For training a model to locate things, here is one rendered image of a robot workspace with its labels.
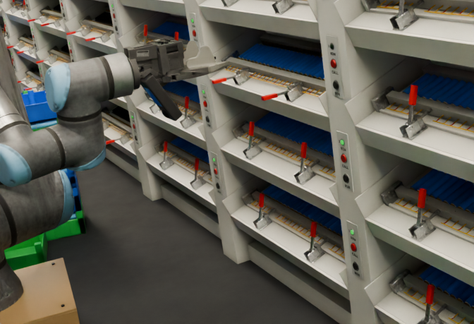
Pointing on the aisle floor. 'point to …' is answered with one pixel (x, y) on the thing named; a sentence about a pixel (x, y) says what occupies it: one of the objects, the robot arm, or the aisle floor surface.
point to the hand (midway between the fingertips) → (216, 64)
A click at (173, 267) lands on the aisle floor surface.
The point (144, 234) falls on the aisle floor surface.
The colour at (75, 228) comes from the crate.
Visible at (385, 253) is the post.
